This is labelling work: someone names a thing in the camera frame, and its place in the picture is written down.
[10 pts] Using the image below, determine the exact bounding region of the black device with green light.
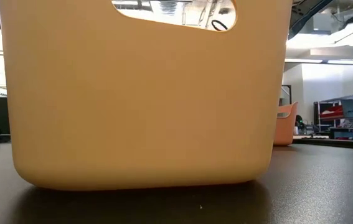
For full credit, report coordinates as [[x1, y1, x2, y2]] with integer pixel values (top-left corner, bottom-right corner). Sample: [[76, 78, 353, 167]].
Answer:
[[294, 114, 308, 135]]

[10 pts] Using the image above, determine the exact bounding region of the metal shelf with red bins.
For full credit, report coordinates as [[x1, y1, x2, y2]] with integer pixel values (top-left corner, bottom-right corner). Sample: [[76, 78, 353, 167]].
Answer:
[[313, 95, 353, 142]]

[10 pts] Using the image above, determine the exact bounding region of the yellow plastic bin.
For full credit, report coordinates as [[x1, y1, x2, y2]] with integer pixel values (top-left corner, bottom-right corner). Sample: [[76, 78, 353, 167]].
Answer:
[[0, 0, 294, 192]]

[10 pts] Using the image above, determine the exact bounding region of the orange plastic bin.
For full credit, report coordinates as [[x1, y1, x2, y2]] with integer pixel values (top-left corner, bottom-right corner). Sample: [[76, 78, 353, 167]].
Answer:
[[273, 101, 299, 147]]

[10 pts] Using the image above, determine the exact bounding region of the thin black cable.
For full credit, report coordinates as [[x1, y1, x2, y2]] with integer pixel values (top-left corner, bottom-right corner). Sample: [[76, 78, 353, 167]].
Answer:
[[210, 19, 229, 32]]

